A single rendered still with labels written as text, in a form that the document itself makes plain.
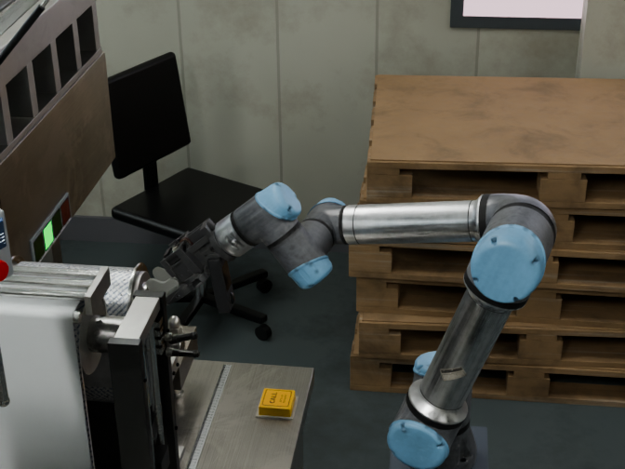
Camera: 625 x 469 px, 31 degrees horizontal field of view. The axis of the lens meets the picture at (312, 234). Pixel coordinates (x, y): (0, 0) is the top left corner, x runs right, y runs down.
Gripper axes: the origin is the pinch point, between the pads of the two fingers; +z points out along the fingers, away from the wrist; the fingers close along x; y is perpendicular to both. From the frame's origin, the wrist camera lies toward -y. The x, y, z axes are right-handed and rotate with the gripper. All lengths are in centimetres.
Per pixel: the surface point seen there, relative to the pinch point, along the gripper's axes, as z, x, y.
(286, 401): 4.4, -16.9, -39.5
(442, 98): -16, -207, -58
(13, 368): 7.4, 33.4, 14.7
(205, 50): 60, -253, 4
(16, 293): -1.3, 30.3, 23.7
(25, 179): 22.0, -31.4, 30.8
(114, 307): 4.8, 4.1, 5.3
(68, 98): 18, -62, 36
